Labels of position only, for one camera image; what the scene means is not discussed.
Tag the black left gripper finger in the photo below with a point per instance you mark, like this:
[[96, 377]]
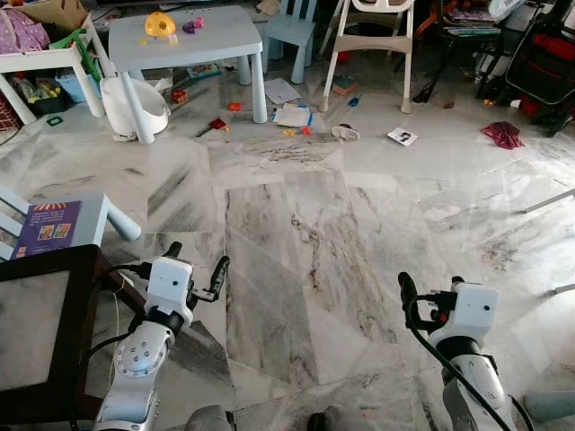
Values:
[[220, 277], [173, 250]]

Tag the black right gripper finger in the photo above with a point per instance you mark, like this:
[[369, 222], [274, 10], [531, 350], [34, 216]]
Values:
[[409, 292], [456, 282]]

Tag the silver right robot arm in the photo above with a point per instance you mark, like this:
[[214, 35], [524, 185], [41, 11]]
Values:
[[476, 377]]

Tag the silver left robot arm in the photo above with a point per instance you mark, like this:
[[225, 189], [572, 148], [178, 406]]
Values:
[[135, 359]]

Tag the pale blue plastic stool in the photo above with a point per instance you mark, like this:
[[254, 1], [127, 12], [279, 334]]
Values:
[[99, 220]]

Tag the dark wood marble top table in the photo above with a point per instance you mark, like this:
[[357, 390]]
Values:
[[85, 323]]

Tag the purple picture book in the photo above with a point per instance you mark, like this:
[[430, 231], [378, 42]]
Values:
[[49, 229]]

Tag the red toy tool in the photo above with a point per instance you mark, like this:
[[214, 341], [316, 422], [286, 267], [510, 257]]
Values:
[[216, 125]]

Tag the white plastic potty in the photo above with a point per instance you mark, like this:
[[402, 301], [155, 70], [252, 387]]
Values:
[[135, 108]]

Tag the pale blue cylindrical furniture leg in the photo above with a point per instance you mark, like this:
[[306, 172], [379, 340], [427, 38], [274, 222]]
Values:
[[550, 406]]

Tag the dark red crumpled cloth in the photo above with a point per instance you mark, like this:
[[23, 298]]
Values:
[[503, 136]]

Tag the white printed card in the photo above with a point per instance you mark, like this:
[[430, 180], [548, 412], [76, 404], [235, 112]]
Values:
[[402, 136]]

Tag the small orange toy block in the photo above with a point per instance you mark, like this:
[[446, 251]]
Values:
[[234, 106]]

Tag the white booklet with blue edge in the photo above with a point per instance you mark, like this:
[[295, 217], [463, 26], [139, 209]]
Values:
[[293, 116]]

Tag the blue storage bin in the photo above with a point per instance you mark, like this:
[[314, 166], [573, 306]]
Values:
[[74, 86]]

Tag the white paper sheet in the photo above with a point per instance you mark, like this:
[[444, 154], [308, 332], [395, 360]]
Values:
[[282, 92]]

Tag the black bin with toys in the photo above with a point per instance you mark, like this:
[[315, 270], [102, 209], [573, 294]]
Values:
[[40, 97]]

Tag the pale blue plastic kids table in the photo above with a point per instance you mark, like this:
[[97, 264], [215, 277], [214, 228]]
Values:
[[184, 43]]

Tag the small brown box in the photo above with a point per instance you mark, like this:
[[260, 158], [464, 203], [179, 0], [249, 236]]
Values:
[[344, 86]]

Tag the yellow plastic toy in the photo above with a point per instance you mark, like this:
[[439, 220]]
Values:
[[161, 25]]

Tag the pink purple small toy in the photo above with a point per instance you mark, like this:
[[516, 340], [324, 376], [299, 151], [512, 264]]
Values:
[[193, 25]]

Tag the black red stroller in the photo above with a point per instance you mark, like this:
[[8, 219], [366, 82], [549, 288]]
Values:
[[539, 67]]

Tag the white low shelf table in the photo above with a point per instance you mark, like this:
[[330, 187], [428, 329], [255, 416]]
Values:
[[45, 59]]

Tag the pale blue plastic kids chair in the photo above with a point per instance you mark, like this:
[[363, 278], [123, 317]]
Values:
[[289, 29]]

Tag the white beige high chair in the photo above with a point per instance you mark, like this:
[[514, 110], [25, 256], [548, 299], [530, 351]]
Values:
[[373, 43]]

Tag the stack of books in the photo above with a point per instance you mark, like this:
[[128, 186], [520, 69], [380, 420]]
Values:
[[472, 22]]

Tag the pink patterned cloth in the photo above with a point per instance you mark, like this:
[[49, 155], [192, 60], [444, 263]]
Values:
[[20, 34]]

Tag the brown cardboard box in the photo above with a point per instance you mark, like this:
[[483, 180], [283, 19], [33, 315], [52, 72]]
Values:
[[54, 13]]

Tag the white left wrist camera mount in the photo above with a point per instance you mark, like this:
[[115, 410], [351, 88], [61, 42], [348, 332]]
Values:
[[169, 287]]

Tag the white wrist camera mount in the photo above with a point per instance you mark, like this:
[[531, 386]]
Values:
[[474, 314], [169, 287]]

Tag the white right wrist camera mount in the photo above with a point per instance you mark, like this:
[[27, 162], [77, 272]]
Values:
[[474, 314]]

